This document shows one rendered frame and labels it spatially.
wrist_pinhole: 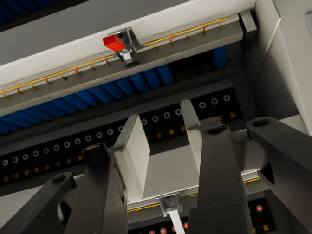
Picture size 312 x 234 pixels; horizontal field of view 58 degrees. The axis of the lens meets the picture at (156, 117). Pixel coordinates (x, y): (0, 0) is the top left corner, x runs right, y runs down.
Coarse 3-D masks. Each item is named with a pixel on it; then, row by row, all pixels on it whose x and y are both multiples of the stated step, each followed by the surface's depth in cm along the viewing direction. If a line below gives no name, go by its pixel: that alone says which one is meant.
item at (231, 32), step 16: (208, 32) 34; (224, 32) 34; (240, 32) 33; (160, 48) 35; (176, 48) 35; (192, 48) 34; (208, 48) 35; (112, 64) 36; (144, 64) 35; (160, 64) 36; (64, 80) 37; (80, 80) 36; (96, 80) 36; (112, 80) 37; (16, 96) 37; (32, 96) 37; (48, 96) 37; (0, 112) 38
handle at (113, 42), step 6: (108, 36) 25; (114, 36) 25; (108, 42) 25; (114, 42) 25; (120, 42) 27; (114, 48) 27; (120, 48) 28; (126, 48) 30; (126, 54) 32; (126, 60) 31
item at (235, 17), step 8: (232, 16) 33; (216, 24) 34; (224, 24) 34; (192, 32) 34; (168, 40) 34; (136, 48) 35; (144, 48) 35; (88, 64) 36; (96, 64) 36; (64, 72) 36; (72, 72) 36; (40, 80) 37; (48, 80) 37; (16, 88) 37; (24, 88) 37; (0, 96) 37
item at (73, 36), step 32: (96, 0) 32; (128, 0) 31; (160, 0) 30; (192, 0) 29; (224, 0) 31; (256, 0) 32; (0, 32) 33; (32, 32) 32; (64, 32) 32; (96, 32) 31; (160, 32) 33; (256, 32) 35; (0, 64) 32; (32, 64) 33; (64, 64) 35; (256, 64) 39; (192, 96) 47; (64, 128) 50
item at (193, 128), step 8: (184, 104) 18; (184, 112) 16; (192, 112) 16; (184, 120) 15; (192, 120) 14; (192, 128) 13; (200, 128) 13; (192, 136) 13; (200, 136) 13; (192, 144) 13; (200, 144) 13; (200, 152) 13; (200, 160) 14
